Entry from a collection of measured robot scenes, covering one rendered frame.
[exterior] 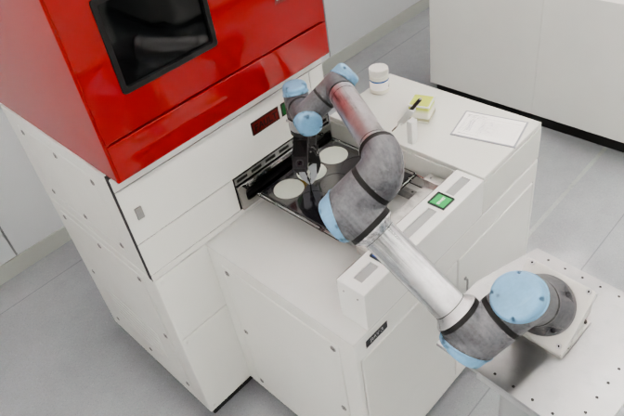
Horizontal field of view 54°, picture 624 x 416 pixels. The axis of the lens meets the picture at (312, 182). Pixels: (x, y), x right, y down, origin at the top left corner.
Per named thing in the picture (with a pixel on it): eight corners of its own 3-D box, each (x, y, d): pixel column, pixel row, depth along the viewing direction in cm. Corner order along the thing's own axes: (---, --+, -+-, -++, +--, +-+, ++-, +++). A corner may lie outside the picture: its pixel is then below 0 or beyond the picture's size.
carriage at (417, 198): (357, 253, 178) (356, 246, 177) (430, 187, 197) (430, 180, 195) (378, 266, 174) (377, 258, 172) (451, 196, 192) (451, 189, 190)
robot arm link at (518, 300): (570, 305, 138) (554, 300, 128) (524, 342, 142) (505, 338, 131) (535, 265, 145) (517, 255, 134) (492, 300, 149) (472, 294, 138)
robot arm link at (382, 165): (402, 152, 130) (331, 52, 167) (366, 187, 133) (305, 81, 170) (433, 175, 137) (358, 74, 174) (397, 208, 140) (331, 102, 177)
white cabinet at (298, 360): (253, 388, 246) (204, 245, 195) (400, 249, 295) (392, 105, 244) (377, 494, 208) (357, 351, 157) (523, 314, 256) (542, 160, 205)
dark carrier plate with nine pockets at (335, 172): (261, 193, 199) (261, 191, 199) (331, 141, 216) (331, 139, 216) (340, 237, 178) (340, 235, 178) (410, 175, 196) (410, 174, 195)
